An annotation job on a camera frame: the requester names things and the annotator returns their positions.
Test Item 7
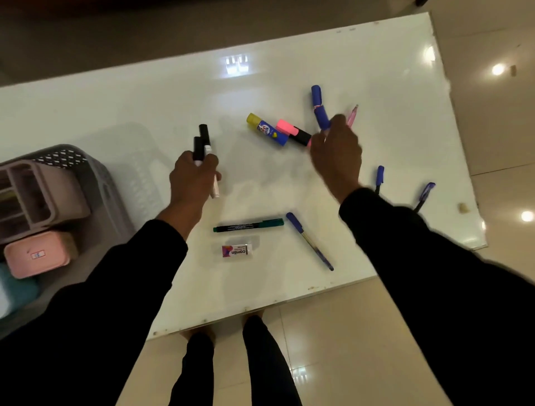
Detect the person's right hand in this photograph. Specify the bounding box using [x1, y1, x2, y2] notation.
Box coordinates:
[309, 113, 363, 205]

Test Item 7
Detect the person's left hand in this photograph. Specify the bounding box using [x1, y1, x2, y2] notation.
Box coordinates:
[156, 150, 223, 241]

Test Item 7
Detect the pink highlighter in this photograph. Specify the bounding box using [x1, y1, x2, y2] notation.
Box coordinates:
[275, 119, 312, 147]

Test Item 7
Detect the green pen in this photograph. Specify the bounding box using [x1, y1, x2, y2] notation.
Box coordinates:
[213, 218, 285, 233]

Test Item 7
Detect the yellow-capped blue glue stick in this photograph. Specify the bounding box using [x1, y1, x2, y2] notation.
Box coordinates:
[246, 113, 290, 147]

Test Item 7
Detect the white eraser pink sleeve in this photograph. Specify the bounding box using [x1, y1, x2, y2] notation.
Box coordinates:
[222, 244, 254, 258]

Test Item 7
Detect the grey perforated plastic basket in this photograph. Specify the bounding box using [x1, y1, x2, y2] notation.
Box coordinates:
[0, 144, 135, 340]

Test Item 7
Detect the blue-capped thin grey pen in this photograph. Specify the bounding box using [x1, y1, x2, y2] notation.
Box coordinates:
[285, 212, 335, 272]

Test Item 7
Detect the pink divided organizer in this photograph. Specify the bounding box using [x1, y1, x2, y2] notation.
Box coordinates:
[0, 158, 91, 245]

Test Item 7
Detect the small pink lidded box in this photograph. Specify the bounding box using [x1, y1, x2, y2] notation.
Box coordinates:
[4, 230, 79, 280]

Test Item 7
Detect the teal box with white lid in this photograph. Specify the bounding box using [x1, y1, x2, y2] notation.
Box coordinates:
[0, 262, 41, 321]

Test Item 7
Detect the person's right forearm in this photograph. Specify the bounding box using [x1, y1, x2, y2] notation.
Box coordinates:
[338, 187, 535, 406]

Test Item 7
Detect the person's left forearm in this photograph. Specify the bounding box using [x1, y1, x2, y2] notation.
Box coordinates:
[0, 219, 189, 406]

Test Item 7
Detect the person's left leg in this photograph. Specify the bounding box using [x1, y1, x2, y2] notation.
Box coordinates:
[169, 328, 216, 406]

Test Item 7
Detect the person's leg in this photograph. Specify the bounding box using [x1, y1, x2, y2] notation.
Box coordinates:
[241, 311, 301, 406]
[169, 328, 216, 406]

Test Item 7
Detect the person's right leg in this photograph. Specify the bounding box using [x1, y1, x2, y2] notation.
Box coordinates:
[241, 311, 301, 406]

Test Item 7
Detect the white table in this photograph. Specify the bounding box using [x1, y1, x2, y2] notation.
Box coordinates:
[0, 11, 488, 340]

